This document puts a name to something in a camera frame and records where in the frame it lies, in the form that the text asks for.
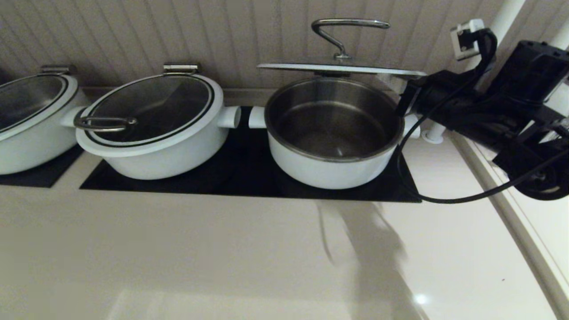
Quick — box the white pot with side handles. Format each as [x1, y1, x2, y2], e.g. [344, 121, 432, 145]
[0, 75, 92, 176]
[61, 73, 242, 180]

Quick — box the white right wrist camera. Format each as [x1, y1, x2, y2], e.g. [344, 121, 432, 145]
[450, 19, 485, 60]

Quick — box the small black induction mat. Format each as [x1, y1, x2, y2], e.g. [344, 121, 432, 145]
[0, 144, 86, 188]

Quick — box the white round pole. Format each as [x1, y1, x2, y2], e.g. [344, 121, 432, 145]
[421, 0, 525, 144]
[551, 24, 569, 49]

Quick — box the glass lid with white rim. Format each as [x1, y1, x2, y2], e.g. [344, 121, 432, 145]
[75, 74, 224, 157]
[257, 18, 427, 78]
[0, 75, 80, 143]

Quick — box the large black induction mat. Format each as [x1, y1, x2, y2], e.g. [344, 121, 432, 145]
[80, 107, 422, 203]

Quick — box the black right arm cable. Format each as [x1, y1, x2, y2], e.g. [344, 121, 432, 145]
[396, 29, 569, 204]

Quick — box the white pot with steel insert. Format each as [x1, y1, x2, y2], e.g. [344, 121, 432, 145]
[248, 76, 422, 190]

